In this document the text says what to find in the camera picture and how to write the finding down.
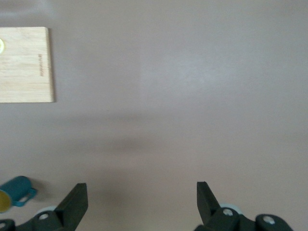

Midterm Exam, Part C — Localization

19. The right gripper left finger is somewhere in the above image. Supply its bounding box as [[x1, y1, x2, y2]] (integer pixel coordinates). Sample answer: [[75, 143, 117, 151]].
[[0, 182, 89, 231]]

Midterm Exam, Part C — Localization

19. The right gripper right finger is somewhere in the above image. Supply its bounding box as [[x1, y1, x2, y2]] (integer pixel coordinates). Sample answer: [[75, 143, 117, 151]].
[[194, 181, 293, 231]]

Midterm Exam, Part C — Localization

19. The teal cup yellow inside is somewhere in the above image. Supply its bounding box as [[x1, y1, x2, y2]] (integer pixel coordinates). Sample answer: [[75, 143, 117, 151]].
[[0, 175, 38, 214]]

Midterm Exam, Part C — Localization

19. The brown table mat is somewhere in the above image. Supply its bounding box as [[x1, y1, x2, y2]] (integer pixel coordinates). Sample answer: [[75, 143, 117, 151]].
[[0, 0, 308, 231]]

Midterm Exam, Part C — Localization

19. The wooden cutting board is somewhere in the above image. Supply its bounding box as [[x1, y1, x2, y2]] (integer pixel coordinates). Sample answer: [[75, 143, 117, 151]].
[[0, 26, 56, 103]]

